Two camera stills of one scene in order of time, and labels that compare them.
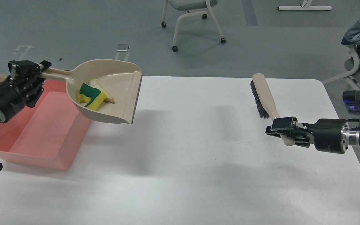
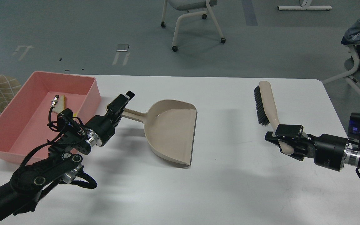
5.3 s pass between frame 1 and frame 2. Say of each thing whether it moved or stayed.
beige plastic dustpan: moved
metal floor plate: stayed
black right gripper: moved
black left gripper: moved
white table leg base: stayed
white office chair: stayed
